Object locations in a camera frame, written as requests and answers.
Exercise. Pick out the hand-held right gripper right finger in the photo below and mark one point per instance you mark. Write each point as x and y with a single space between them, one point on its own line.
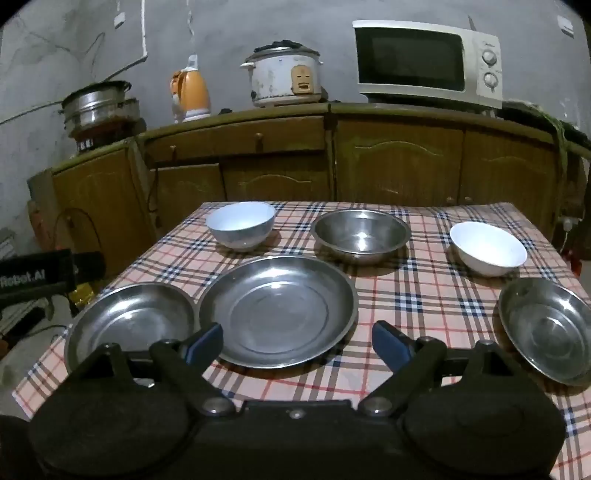
387 344

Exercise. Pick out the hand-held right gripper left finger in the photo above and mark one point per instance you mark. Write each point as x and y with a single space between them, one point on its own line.
205 342

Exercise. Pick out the large steel basin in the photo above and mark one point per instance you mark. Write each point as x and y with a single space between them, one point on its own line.
277 314

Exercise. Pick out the small steel plate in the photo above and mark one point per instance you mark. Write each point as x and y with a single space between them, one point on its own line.
549 332
129 318

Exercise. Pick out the steel bowl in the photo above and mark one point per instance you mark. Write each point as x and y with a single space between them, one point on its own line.
360 235

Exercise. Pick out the white ceramic bowl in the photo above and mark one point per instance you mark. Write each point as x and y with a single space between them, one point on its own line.
240 226
487 251

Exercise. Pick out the plaid tablecloth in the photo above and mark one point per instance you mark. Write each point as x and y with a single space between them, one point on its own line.
415 300

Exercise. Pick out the cooking stove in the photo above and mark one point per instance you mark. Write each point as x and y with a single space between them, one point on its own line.
92 143

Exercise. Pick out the steel steamer pot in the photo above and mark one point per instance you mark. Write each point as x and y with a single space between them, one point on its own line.
92 110

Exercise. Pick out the wooden kitchen cabinet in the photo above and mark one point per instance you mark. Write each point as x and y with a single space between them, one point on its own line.
392 161

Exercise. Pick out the white power plug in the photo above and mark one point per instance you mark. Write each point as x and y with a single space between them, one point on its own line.
570 224

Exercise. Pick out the orange electric kettle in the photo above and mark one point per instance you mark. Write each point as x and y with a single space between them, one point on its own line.
191 92

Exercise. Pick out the green vegetable bundle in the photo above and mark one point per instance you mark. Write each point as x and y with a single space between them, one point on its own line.
561 134

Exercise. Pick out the white rice cooker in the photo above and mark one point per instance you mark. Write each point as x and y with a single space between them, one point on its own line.
277 78

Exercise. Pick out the white microwave oven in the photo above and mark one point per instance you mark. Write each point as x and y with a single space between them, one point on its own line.
415 60

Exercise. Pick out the white wall conduit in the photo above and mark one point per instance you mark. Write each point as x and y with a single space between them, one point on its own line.
144 32

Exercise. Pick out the white wall switch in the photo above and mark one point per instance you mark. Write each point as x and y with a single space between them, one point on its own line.
565 26
119 19

